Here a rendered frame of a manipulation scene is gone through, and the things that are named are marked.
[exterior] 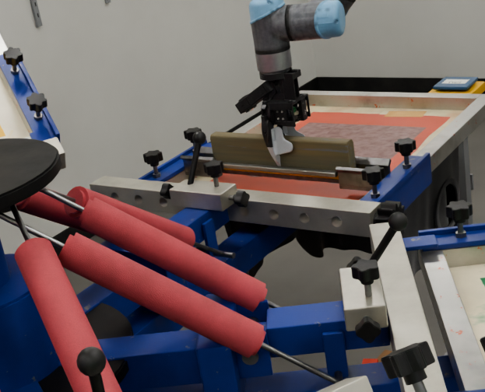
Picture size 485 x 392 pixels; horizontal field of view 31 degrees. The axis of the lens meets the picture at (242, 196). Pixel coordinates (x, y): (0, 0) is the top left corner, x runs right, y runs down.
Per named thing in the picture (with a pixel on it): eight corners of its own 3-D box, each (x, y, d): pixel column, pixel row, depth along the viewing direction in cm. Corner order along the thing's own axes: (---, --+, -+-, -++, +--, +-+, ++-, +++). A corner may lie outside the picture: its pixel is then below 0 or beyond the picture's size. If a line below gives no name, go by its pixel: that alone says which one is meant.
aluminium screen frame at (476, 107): (302, 102, 258) (300, 90, 257) (496, 107, 226) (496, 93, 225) (136, 208, 199) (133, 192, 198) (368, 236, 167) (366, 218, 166)
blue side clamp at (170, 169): (208, 164, 223) (203, 138, 220) (224, 166, 220) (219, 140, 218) (135, 211, 200) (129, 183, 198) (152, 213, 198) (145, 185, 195)
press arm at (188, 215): (205, 218, 177) (202, 195, 175) (230, 221, 174) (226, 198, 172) (154, 255, 164) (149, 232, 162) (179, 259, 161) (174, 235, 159)
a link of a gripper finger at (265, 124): (268, 148, 187) (265, 108, 185) (262, 148, 188) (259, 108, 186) (280, 144, 191) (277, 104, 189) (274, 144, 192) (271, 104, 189)
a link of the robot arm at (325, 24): (346, -9, 181) (296, -3, 185) (335, 2, 171) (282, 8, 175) (351, 29, 184) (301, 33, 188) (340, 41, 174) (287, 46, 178)
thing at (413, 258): (435, 243, 240) (426, 120, 226) (465, 246, 235) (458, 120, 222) (363, 327, 205) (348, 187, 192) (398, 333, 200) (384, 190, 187)
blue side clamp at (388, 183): (411, 180, 192) (408, 151, 190) (432, 182, 190) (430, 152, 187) (351, 238, 170) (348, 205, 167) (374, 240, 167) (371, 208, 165)
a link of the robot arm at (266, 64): (248, 55, 182) (268, 45, 189) (251, 76, 184) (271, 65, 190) (279, 54, 178) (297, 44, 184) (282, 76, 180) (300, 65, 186)
